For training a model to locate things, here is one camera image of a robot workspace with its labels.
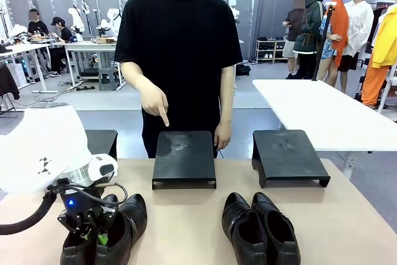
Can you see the person's right forearm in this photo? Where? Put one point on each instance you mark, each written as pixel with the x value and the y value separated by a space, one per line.
pixel 136 75

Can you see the figure in white shirt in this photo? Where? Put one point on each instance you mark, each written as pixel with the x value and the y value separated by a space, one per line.
pixel 359 26

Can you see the person's left forearm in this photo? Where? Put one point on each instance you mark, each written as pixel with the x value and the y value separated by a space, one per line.
pixel 226 94

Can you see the white shoe rack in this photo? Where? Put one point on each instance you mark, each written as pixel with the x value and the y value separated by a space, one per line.
pixel 270 49

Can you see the person's right hand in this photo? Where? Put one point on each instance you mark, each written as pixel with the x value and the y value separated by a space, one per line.
pixel 153 100

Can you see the white table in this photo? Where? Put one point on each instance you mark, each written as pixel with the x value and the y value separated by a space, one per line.
pixel 325 110

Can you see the yellow hoodie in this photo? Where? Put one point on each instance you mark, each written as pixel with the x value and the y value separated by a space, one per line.
pixel 386 38

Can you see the black floor bag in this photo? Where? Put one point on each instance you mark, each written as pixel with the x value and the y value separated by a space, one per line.
pixel 242 70

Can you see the seated person with cap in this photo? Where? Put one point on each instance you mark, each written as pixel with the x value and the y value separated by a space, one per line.
pixel 63 37

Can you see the standing person in shorts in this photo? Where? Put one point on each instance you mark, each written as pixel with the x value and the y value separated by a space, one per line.
pixel 294 26

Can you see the person's left hand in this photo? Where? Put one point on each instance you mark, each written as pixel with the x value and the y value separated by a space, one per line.
pixel 223 133

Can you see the black leather ankle shoe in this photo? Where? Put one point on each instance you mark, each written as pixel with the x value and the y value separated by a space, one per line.
pixel 270 206
pixel 237 212

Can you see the black tripod pole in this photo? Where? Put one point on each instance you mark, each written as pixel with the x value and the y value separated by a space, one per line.
pixel 324 38

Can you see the grey plastic stool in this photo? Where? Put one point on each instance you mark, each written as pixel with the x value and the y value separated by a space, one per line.
pixel 108 79

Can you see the mannequin in green jacket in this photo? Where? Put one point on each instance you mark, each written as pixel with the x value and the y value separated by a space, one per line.
pixel 313 20

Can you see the orange trousers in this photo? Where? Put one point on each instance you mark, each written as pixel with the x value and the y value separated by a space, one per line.
pixel 373 85

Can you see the seated person in black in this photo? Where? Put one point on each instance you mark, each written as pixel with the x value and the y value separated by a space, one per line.
pixel 37 26

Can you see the black hanging garment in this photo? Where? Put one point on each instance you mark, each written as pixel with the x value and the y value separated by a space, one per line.
pixel 7 82

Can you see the mannequin in orange shirt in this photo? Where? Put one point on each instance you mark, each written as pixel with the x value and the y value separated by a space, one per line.
pixel 336 29

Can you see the cardboard box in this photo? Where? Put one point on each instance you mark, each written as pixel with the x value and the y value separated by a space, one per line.
pixel 105 40

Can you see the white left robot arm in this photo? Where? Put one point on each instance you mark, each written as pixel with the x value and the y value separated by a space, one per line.
pixel 37 141

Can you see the person in black t-shirt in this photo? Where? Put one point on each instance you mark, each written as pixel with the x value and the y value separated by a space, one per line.
pixel 178 44

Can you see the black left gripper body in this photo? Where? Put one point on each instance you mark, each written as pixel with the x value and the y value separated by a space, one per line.
pixel 73 203

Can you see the white work desk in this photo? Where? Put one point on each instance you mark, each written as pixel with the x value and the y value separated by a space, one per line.
pixel 21 49
pixel 90 47

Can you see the black metal shoe stand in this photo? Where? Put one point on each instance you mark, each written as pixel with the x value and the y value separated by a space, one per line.
pixel 184 159
pixel 287 156
pixel 102 144

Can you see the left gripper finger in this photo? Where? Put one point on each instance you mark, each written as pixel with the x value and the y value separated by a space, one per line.
pixel 74 224
pixel 103 231

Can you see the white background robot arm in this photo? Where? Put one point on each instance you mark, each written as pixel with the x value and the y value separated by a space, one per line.
pixel 76 21
pixel 111 20

